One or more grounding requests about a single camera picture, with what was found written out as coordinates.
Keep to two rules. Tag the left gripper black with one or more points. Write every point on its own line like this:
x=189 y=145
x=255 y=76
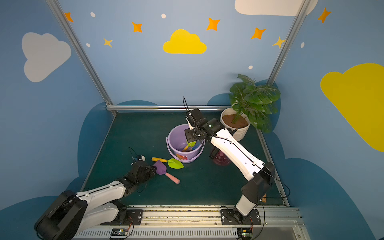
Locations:
x=147 y=171

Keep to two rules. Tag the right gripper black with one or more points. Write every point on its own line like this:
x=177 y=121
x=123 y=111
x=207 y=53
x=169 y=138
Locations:
x=192 y=135

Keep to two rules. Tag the green round shovel yellow handle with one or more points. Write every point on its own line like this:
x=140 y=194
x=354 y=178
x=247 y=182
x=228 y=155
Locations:
x=189 y=146

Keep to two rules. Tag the purple shovel pink handle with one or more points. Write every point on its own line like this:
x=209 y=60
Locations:
x=161 y=169

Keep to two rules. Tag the green trowel yellow handle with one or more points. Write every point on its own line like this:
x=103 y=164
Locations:
x=172 y=163

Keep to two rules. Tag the blue shovel wooden handle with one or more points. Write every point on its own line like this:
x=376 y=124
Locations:
x=196 y=146

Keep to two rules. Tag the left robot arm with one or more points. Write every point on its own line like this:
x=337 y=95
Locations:
x=72 y=213

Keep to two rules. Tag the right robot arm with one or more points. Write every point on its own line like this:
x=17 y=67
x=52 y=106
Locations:
x=260 y=176

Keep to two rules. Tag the purple plastic bucket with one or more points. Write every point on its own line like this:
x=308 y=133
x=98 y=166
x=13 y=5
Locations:
x=176 y=141

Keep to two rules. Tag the white ribbed plant pot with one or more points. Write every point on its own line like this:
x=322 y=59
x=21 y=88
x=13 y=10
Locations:
x=239 y=125

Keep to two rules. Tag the green artificial plant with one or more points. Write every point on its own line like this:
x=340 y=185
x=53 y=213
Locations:
x=256 y=102

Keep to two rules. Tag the left controller board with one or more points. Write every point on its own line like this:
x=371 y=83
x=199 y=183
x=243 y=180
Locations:
x=119 y=233

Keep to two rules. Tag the controller board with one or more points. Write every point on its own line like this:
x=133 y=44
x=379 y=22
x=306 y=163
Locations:
x=119 y=233
x=244 y=234

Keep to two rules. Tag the right controller board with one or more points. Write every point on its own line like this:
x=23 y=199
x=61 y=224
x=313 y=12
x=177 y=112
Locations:
x=244 y=234

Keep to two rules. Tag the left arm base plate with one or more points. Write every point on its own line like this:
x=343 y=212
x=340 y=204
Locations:
x=126 y=217

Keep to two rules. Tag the aluminium rail frame front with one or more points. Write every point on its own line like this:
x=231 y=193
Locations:
x=203 y=223

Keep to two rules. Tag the aluminium back rail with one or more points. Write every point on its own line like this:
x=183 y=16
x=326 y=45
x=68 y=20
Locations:
x=164 y=108

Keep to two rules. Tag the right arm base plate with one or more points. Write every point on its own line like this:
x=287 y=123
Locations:
x=235 y=218

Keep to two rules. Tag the right aluminium post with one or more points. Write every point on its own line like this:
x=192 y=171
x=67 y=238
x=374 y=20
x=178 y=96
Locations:
x=291 y=36

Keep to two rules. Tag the aluminium post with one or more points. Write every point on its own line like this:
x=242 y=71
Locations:
x=291 y=36
x=59 y=14

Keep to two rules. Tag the left aluminium post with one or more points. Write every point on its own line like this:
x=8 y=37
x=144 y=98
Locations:
x=59 y=14

